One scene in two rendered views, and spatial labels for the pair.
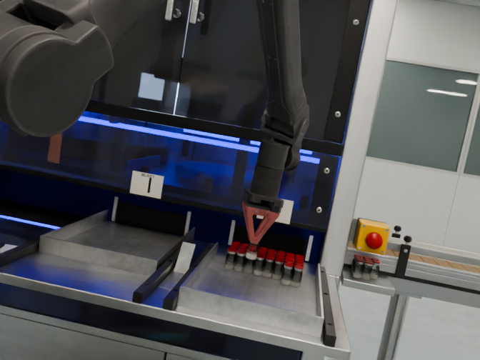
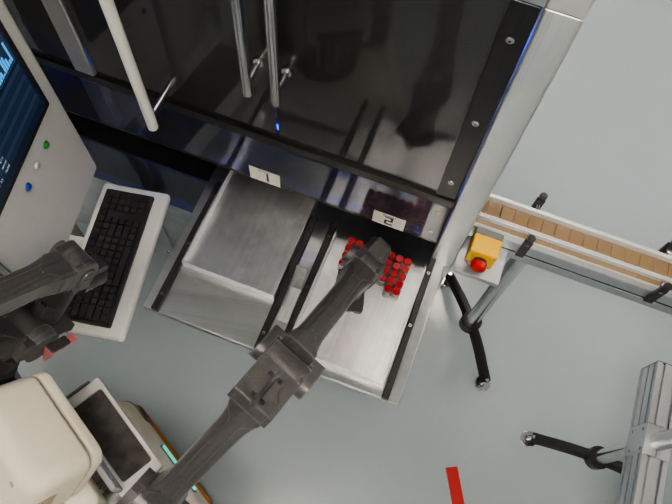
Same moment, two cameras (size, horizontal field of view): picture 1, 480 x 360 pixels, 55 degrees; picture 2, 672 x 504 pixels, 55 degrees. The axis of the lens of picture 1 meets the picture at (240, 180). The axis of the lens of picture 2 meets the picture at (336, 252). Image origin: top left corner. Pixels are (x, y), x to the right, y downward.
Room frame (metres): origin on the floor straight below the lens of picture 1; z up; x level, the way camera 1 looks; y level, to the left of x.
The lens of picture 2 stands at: (0.39, -0.09, 2.49)
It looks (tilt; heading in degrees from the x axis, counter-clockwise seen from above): 66 degrees down; 8
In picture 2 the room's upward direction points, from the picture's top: 6 degrees clockwise
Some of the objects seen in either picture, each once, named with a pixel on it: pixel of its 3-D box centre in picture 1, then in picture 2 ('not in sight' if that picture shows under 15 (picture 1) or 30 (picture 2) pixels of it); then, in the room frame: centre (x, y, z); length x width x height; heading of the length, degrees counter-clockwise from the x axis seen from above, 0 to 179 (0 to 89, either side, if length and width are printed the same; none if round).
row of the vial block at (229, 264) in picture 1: (263, 266); (369, 276); (1.04, -0.09, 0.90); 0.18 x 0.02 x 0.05; 83
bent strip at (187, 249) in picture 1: (178, 263); (291, 294); (0.93, 0.10, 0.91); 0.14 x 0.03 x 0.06; 172
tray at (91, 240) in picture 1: (127, 237); (254, 226); (1.10, 0.25, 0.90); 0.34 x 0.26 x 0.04; 173
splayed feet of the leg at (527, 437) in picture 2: not in sight; (592, 459); (0.89, -1.03, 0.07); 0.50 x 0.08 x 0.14; 83
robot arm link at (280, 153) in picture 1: (273, 156); not in sight; (0.93, -0.06, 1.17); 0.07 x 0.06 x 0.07; 155
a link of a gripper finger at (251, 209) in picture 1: (257, 219); not in sight; (0.92, -0.05, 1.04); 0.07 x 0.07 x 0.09; 9
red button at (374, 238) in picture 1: (373, 240); (478, 264); (1.10, -0.35, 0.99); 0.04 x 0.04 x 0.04; 83
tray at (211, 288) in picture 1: (258, 281); (358, 306); (0.95, -0.08, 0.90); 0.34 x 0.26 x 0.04; 173
